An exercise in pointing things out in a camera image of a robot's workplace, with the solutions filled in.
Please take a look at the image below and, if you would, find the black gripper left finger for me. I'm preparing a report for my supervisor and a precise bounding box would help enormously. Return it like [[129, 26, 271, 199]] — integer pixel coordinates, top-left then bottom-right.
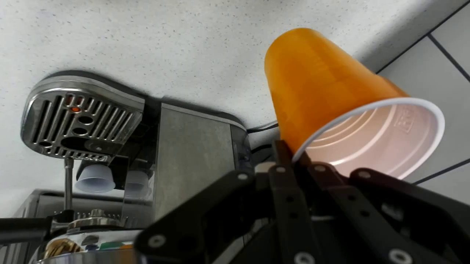
[[132, 138, 314, 264]]

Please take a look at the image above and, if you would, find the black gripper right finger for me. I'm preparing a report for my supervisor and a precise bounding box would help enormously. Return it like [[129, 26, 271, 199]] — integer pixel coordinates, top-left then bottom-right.
[[291, 145, 470, 264]]

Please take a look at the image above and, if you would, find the orange plastic cup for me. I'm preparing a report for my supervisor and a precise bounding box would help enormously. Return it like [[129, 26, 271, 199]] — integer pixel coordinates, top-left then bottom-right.
[[263, 26, 446, 182]]

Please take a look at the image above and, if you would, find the stainless steel espresso machine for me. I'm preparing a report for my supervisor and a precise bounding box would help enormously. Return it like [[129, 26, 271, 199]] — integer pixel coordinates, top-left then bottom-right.
[[19, 70, 255, 226]]

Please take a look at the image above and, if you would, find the small white cup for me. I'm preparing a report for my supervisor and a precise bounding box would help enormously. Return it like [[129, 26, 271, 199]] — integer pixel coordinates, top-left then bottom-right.
[[73, 163, 117, 195]]

